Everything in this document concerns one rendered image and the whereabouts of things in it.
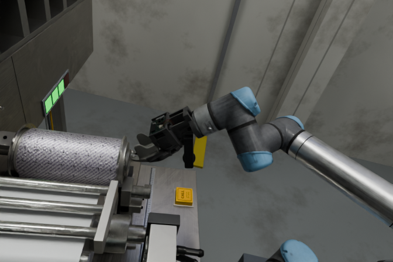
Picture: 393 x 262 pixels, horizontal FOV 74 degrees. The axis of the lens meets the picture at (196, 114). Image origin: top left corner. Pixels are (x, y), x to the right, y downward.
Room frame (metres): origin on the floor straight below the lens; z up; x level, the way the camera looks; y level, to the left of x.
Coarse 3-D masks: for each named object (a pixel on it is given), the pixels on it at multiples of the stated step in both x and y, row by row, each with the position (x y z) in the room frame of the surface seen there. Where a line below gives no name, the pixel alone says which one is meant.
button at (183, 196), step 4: (176, 188) 0.71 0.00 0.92; (180, 188) 0.71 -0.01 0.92; (184, 188) 0.72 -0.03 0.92; (188, 188) 0.72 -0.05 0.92; (176, 192) 0.69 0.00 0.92; (180, 192) 0.69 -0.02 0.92; (184, 192) 0.70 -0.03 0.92; (188, 192) 0.70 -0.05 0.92; (176, 196) 0.67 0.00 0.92; (180, 196) 0.67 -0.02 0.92; (184, 196) 0.68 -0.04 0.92; (188, 196) 0.68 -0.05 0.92; (192, 196) 0.69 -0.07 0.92; (176, 200) 0.65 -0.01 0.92; (180, 200) 0.66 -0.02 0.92; (184, 200) 0.66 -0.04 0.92; (188, 200) 0.67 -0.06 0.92; (192, 200) 0.67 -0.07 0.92; (180, 204) 0.65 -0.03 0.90; (184, 204) 0.65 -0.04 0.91; (188, 204) 0.66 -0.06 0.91
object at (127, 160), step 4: (128, 152) 0.49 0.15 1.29; (128, 156) 0.48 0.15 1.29; (128, 160) 0.47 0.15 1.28; (124, 164) 0.46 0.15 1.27; (128, 164) 0.47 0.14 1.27; (124, 168) 0.46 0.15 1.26; (128, 168) 0.48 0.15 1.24; (124, 172) 0.45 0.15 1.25; (128, 172) 0.48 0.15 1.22; (124, 176) 0.46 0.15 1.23
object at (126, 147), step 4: (24, 132) 0.45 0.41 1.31; (20, 136) 0.44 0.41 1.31; (20, 140) 0.43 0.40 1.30; (16, 144) 0.41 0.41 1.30; (124, 144) 0.50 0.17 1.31; (128, 144) 0.52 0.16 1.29; (16, 148) 0.41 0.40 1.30; (124, 148) 0.49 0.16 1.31; (128, 148) 0.52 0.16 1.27; (16, 152) 0.40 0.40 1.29; (124, 152) 0.47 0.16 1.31; (124, 156) 0.46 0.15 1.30; (120, 160) 0.45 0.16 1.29; (124, 160) 0.46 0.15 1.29; (120, 164) 0.45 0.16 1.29; (120, 168) 0.44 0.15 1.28; (120, 172) 0.44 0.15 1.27; (120, 176) 0.43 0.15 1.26; (120, 180) 0.43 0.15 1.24
